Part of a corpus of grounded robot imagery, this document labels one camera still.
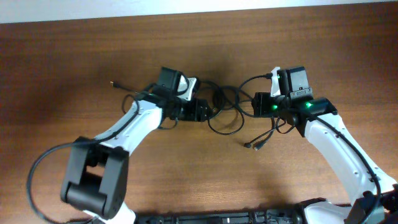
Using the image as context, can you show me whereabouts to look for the thin black USB cable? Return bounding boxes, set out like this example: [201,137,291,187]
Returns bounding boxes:
[110,81,287,149]

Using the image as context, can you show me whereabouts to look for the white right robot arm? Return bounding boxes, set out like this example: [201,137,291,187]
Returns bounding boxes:
[252,67,397,223]

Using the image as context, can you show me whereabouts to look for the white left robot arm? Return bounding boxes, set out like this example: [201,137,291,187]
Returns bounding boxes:
[60,88,212,223]

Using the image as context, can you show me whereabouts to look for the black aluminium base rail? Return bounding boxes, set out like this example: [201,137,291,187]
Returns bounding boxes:
[133,202,358,224]

